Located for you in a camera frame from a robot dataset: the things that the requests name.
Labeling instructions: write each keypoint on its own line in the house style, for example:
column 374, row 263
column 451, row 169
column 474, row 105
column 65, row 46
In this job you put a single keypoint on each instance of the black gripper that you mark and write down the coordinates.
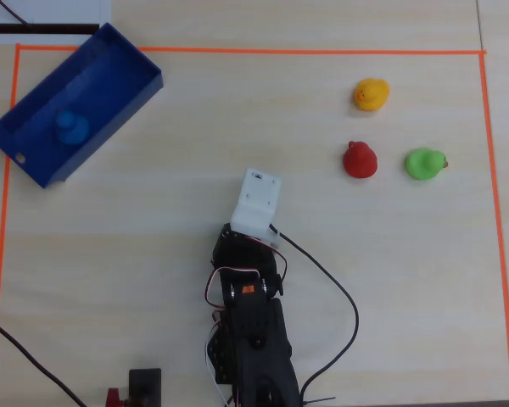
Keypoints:
column 230, row 245

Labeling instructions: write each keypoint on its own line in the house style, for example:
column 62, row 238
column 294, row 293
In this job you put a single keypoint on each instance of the blue rubber duck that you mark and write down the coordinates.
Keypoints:
column 72, row 129

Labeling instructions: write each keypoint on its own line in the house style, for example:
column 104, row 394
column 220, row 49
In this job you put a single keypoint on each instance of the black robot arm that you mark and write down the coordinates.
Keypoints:
column 258, row 339

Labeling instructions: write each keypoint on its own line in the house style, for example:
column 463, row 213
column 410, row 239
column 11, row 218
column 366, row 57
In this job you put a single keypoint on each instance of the red rubber duck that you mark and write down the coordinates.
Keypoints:
column 360, row 163

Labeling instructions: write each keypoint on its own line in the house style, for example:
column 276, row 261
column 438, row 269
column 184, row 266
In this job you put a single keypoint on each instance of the green rubber duck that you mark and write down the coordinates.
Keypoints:
column 422, row 165

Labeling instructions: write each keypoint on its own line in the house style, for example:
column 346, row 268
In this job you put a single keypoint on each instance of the yellow rubber duck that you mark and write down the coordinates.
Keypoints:
column 371, row 95

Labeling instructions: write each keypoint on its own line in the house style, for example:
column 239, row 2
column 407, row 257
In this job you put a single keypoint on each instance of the blue plastic box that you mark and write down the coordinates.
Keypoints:
column 110, row 76

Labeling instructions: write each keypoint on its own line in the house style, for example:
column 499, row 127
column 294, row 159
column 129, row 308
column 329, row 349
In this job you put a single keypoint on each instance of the red clamp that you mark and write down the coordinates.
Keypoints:
column 112, row 398

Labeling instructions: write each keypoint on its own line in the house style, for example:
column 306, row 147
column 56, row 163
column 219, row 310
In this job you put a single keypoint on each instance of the orange tape strip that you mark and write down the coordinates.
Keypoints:
column 496, row 212
column 2, row 224
column 280, row 51

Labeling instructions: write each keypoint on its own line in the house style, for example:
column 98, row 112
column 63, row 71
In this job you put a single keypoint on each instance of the white camera box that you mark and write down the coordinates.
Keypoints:
column 258, row 195

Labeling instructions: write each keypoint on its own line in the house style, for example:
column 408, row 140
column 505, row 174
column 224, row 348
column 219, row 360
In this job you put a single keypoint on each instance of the black camera stand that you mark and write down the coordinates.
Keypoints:
column 145, row 381

